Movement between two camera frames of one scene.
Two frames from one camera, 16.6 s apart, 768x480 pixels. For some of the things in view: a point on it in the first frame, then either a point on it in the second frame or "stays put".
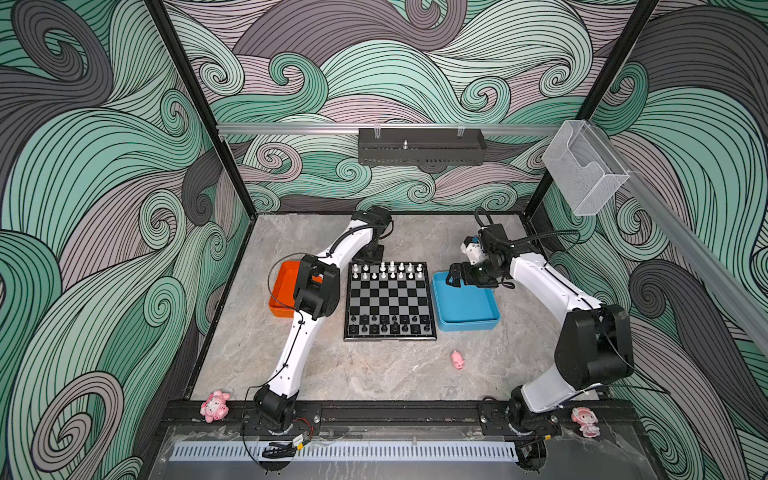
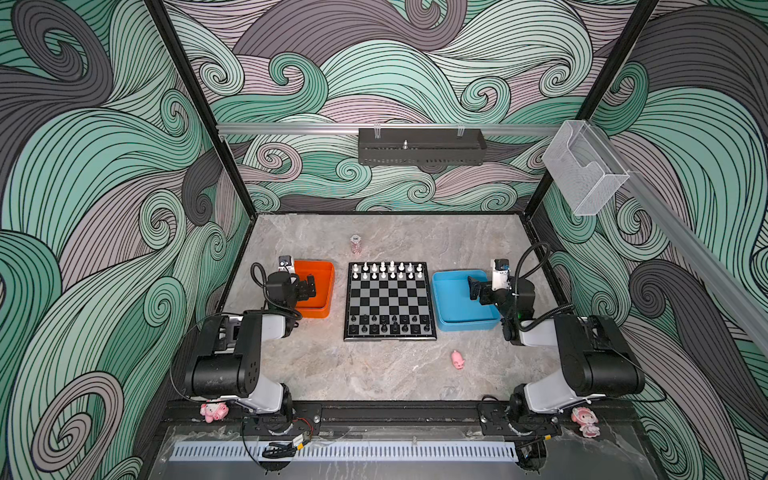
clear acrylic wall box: (582, 169) stays put
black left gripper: (376, 259) → (300, 287)
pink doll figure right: (585, 417) stays put
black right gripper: (468, 279) → (477, 287)
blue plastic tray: (464, 308) stays put
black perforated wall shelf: (422, 146) stays put
